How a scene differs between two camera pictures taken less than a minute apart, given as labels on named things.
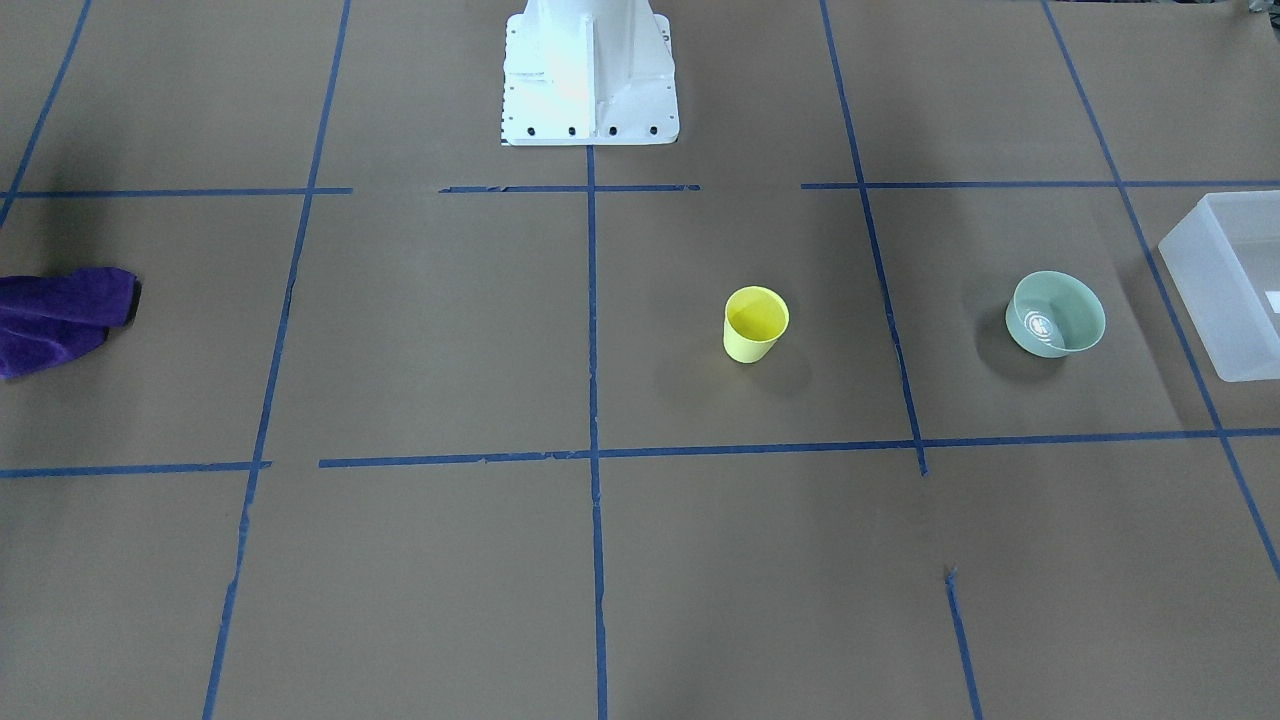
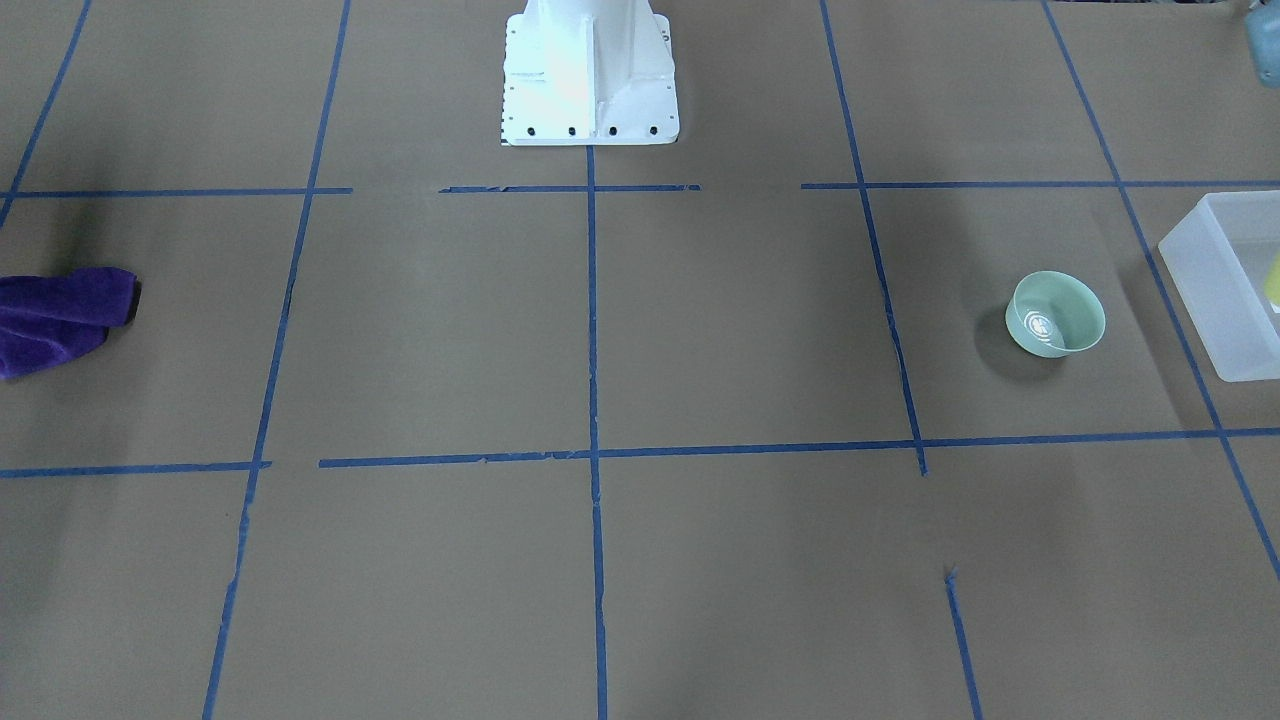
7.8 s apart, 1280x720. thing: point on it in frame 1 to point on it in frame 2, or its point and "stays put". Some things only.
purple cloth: x=48 y=321 stays put
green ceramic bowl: x=1053 y=314 stays put
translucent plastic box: x=1224 y=257 stays put
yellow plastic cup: x=755 y=319 to x=1272 y=280
